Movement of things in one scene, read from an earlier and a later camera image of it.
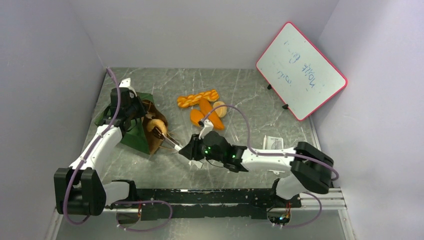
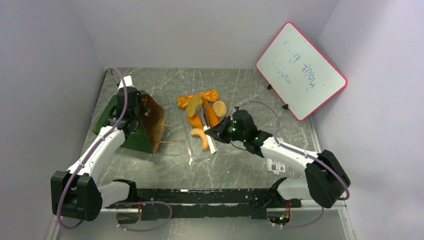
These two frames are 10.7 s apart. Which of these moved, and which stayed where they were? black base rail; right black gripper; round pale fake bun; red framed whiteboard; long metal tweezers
Moved: right black gripper; long metal tweezers
Stayed: red framed whiteboard; black base rail; round pale fake bun
